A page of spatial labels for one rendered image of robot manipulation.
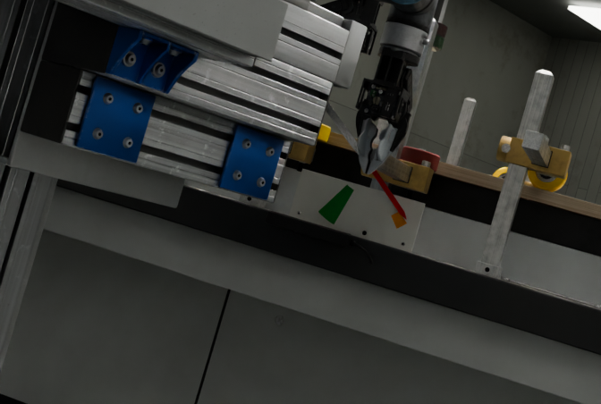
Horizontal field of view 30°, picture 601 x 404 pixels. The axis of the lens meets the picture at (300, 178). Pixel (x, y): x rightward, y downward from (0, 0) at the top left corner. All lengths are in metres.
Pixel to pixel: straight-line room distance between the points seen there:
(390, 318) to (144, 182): 0.86
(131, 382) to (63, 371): 0.17
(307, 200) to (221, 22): 1.07
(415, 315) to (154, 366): 0.68
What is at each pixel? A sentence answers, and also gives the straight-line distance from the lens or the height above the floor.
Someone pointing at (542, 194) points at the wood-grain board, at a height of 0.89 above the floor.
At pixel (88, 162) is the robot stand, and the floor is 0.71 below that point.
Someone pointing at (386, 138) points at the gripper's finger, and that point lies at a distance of 1.90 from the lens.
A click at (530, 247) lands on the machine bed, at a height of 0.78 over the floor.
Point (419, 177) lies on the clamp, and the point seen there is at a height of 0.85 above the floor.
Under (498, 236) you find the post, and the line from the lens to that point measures 2.19.
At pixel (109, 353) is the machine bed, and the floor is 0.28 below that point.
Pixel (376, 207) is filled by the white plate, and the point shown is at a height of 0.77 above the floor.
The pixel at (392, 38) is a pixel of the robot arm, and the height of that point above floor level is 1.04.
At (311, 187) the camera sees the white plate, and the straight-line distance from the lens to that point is 2.25.
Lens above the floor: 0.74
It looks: 1 degrees up
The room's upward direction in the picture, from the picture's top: 16 degrees clockwise
